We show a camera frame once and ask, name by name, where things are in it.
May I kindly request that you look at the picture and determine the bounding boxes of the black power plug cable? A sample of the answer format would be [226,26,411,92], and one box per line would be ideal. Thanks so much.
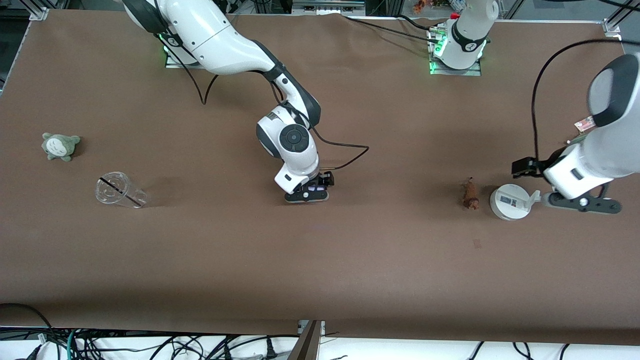
[235,334,301,360]

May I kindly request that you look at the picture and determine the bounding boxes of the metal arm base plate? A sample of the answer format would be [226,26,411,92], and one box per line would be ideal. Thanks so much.
[429,27,483,77]
[165,47,201,70]

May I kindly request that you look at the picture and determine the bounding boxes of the clear plastic cup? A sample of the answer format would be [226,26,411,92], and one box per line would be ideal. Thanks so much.
[95,171,149,209]

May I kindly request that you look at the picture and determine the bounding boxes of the metal frame rail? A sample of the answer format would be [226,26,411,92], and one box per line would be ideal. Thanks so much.
[292,0,367,15]

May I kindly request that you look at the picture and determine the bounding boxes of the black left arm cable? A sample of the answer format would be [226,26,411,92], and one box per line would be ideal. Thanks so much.
[531,39,626,166]

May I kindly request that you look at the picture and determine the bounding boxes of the black looped floor cable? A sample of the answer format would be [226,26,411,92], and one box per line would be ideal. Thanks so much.
[0,302,53,346]

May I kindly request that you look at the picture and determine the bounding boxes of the short black table cable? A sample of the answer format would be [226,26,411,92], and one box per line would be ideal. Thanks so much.
[397,14,441,32]

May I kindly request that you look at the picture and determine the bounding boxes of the black straw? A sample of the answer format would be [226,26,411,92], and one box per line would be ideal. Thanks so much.
[99,177,143,207]

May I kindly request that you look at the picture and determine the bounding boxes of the long black table cable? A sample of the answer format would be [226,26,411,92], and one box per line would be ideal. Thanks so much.
[342,14,441,43]

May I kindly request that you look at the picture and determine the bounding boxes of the white round desk stand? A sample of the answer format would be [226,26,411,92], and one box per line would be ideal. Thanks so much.
[489,183,553,222]

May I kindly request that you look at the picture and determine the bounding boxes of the grey green plush toy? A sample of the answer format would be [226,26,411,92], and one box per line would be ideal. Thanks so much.
[41,132,81,162]

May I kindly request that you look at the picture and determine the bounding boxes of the brown table frame post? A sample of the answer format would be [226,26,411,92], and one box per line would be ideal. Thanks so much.
[289,320,326,360]

